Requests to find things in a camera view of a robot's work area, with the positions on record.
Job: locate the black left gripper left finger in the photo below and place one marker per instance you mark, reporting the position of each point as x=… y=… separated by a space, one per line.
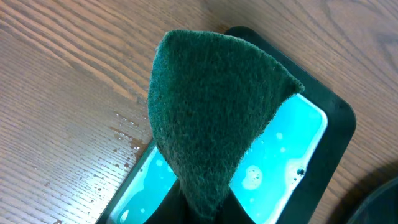
x=173 y=209

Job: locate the green yellow scrub sponge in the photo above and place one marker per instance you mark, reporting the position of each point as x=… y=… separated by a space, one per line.
x=210 y=96

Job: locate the round black serving tray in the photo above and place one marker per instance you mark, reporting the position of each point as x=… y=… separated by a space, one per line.
x=379 y=207

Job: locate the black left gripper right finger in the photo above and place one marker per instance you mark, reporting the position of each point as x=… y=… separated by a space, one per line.
x=230 y=211

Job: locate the black rectangular soap water tray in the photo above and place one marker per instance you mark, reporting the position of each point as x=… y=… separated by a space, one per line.
x=282 y=176

